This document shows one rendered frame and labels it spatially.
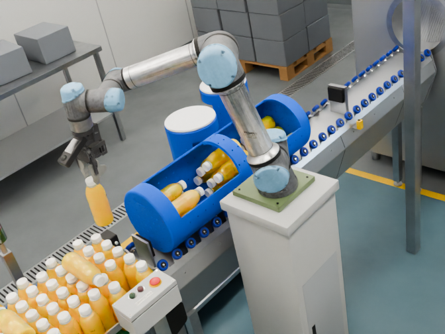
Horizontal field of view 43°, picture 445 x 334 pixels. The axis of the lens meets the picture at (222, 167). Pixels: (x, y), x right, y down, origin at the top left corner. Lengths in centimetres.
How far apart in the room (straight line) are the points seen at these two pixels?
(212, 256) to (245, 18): 374
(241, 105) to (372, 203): 229
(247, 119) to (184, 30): 505
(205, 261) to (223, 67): 94
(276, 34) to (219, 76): 392
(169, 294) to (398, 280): 174
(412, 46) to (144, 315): 173
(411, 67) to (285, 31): 282
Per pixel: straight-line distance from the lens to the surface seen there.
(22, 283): 217
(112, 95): 180
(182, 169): 244
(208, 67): 166
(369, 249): 354
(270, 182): 184
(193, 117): 300
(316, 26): 598
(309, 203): 203
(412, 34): 279
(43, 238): 435
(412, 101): 294
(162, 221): 210
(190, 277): 228
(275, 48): 564
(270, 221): 197
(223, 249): 237
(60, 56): 492
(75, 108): 185
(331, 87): 297
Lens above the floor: 237
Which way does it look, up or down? 32 degrees down
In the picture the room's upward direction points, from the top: 13 degrees counter-clockwise
